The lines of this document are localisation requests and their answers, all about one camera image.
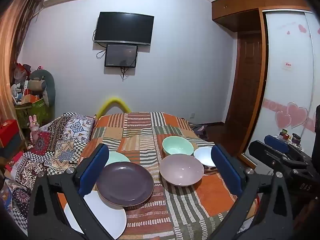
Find small black wall monitor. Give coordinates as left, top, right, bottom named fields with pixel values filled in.
left=104, top=44, right=138, bottom=68

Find patterned patchwork blanket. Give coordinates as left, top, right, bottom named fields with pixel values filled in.
left=0, top=112, right=97, bottom=230

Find dark blue box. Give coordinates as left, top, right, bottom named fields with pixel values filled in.
left=0, top=132, right=25, bottom=158

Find orange striped patchwork cloth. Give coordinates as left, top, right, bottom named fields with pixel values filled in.
left=56, top=112, right=258, bottom=240

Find pink bowl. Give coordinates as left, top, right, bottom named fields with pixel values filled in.
left=159, top=154, right=205, bottom=187

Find white printed sheet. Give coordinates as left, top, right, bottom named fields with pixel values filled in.
left=239, top=214, right=258, bottom=240

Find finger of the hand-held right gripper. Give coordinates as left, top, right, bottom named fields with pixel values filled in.
left=249, top=140, right=309, bottom=173
left=265, top=134, right=304, bottom=161

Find mint green plate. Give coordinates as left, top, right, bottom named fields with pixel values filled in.
left=106, top=151, right=131, bottom=167

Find wooden overhead cabinet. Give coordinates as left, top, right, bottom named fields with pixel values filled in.
left=211, top=0, right=313, bottom=33

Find black wall television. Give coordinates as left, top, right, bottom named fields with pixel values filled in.
left=94, top=12, right=154, bottom=46

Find white plate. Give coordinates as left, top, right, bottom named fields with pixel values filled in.
left=64, top=190, right=127, bottom=240

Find yellow foam tube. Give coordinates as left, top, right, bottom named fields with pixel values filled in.
left=96, top=96, right=131, bottom=120

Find orange patterned curtain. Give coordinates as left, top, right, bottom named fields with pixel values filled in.
left=0, top=0, right=45, bottom=135

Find red gift bag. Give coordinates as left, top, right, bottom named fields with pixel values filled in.
left=14, top=62, right=31, bottom=85

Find pink bunny toy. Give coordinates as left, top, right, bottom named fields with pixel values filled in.
left=29, top=115, right=40, bottom=143

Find purple plate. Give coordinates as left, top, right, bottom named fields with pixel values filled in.
left=96, top=162, right=155, bottom=207

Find white wardrobe door heart stickers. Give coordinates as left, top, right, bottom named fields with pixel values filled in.
left=247, top=10, right=320, bottom=165

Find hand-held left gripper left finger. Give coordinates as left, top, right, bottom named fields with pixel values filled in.
left=27, top=144, right=118, bottom=240

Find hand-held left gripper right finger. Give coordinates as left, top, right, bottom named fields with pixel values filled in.
left=211, top=144, right=294, bottom=240

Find green cardboard box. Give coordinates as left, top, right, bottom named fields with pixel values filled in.
left=15, top=97, right=50, bottom=130

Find brown wooden door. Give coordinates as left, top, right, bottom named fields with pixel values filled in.
left=225, top=31, right=263, bottom=153

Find red box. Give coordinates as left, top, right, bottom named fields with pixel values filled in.
left=0, top=119, right=19, bottom=148

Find grey plush toy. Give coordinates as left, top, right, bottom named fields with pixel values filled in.
left=29, top=69, right=55, bottom=113

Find white spotted bowl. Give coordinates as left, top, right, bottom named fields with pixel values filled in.
left=194, top=146, right=217, bottom=172

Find mint green bowl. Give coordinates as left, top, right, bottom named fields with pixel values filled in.
left=162, top=135, right=194, bottom=157

